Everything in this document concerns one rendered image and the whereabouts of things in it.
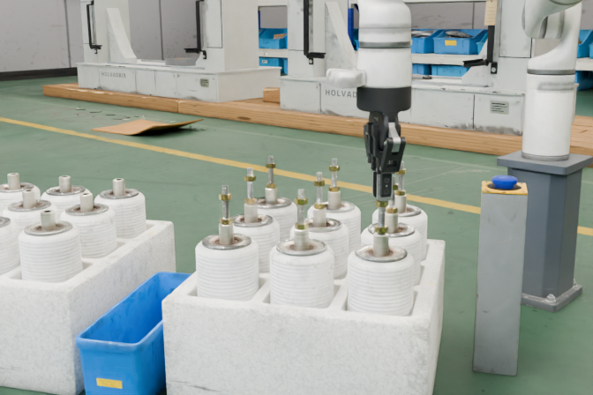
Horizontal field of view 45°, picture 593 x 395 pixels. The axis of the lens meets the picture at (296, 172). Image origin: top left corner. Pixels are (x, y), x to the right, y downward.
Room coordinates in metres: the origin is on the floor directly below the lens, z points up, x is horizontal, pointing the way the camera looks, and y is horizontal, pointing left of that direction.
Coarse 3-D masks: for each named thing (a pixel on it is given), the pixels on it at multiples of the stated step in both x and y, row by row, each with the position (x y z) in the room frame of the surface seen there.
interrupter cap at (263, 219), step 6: (234, 216) 1.17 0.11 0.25; (240, 216) 1.17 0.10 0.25; (258, 216) 1.17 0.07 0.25; (264, 216) 1.17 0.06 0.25; (270, 216) 1.16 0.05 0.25; (234, 222) 1.13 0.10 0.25; (240, 222) 1.13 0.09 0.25; (258, 222) 1.13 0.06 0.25; (264, 222) 1.13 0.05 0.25; (270, 222) 1.13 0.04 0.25
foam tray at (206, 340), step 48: (432, 240) 1.26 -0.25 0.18; (192, 288) 1.03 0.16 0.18; (336, 288) 1.04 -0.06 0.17; (432, 288) 1.02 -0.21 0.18; (192, 336) 0.97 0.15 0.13; (240, 336) 0.95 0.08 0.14; (288, 336) 0.93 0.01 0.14; (336, 336) 0.91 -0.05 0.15; (384, 336) 0.90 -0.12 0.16; (432, 336) 0.97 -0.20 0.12; (192, 384) 0.97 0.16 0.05; (240, 384) 0.95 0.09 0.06; (288, 384) 0.93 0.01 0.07; (336, 384) 0.91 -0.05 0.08; (384, 384) 0.90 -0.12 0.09; (432, 384) 1.01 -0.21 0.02
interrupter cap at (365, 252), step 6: (360, 246) 1.00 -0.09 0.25; (366, 246) 1.00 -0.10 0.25; (372, 246) 1.00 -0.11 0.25; (390, 246) 1.00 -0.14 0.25; (396, 246) 1.00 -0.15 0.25; (360, 252) 0.97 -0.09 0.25; (366, 252) 0.98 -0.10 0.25; (372, 252) 0.98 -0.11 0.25; (390, 252) 0.98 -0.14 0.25; (396, 252) 0.97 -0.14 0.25; (402, 252) 0.97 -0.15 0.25; (360, 258) 0.95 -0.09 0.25; (366, 258) 0.95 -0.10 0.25; (372, 258) 0.94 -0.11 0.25; (378, 258) 0.95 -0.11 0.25; (384, 258) 0.95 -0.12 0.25; (390, 258) 0.95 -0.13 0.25; (396, 258) 0.94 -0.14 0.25; (402, 258) 0.95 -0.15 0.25
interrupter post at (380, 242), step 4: (376, 236) 0.97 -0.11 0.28; (380, 236) 0.96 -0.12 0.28; (384, 236) 0.96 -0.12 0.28; (388, 236) 0.97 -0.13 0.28; (376, 240) 0.97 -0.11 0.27; (380, 240) 0.96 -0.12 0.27; (384, 240) 0.96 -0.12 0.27; (388, 240) 0.97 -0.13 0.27; (376, 244) 0.97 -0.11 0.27; (380, 244) 0.96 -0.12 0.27; (384, 244) 0.96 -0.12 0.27; (376, 248) 0.97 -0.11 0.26; (380, 248) 0.96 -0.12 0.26; (384, 248) 0.96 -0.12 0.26; (376, 252) 0.97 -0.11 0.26; (380, 252) 0.96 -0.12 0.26; (384, 252) 0.96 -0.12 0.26; (380, 256) 0.96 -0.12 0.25; (384, 256) 0.96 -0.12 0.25
